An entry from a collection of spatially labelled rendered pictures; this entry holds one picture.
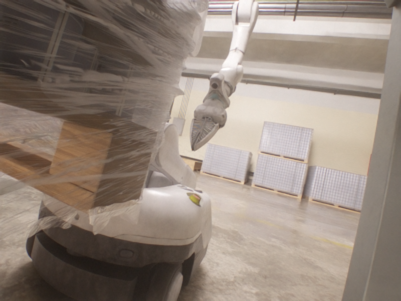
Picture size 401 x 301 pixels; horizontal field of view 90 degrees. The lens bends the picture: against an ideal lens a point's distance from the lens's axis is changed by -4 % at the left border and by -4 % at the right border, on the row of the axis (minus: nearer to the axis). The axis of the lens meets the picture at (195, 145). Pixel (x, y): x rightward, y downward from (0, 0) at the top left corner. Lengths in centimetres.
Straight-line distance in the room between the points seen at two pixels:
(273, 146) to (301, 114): 243
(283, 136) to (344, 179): 198
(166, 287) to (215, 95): 56
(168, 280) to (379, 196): 53
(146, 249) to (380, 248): 47
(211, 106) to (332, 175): 637
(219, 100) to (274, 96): 817
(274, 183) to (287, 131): 159
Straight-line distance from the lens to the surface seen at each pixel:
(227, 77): 79
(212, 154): 681
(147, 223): 56
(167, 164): 72
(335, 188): 693
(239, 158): 665
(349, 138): 890
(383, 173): 26
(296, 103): 879
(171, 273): 66
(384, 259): 26
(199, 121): 62
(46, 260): 73
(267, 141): 672
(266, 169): 666
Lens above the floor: 48
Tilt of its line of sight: 3 degrees up
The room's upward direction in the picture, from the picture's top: 13 degrees clockwise
